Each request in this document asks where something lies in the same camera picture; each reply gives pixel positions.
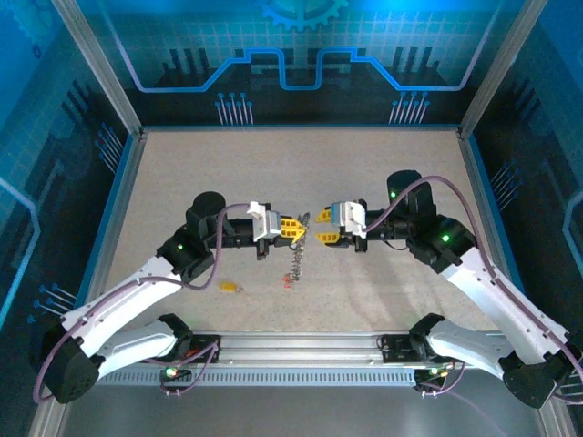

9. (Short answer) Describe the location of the silver keychain with keyring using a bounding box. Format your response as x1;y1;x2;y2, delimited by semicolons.
284;210;312;284

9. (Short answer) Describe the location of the aluminium table side rail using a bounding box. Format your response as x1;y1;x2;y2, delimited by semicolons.
75;131;148;320
457;129;532;315

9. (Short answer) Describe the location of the aluminium table end rail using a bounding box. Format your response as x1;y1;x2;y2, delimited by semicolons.
140;123;464;134

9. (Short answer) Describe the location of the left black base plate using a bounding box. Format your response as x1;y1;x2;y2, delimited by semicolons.
181;334;223;365

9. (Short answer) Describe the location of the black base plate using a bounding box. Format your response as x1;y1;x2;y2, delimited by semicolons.
379;334;456;365
181;334;223;365

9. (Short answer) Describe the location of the aluminium mounting rail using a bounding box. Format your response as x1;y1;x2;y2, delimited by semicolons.
181;330;509;366

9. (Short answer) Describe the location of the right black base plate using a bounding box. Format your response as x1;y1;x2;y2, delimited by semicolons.
379;334;456;365

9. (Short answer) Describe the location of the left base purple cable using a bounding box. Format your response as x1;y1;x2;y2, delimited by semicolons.
145;341;223;397

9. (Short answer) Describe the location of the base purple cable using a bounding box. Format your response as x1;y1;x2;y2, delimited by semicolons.
416;359;506;437
145;341;223;397

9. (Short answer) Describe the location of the slotted grey cable duct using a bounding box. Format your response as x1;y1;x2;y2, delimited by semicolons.
95;368;418;388

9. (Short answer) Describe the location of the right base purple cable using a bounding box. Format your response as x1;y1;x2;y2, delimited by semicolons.
416;359;506;437

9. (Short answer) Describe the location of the aluminium frame post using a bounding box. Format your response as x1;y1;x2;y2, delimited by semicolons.
458;0;550;137
51;0;148;137

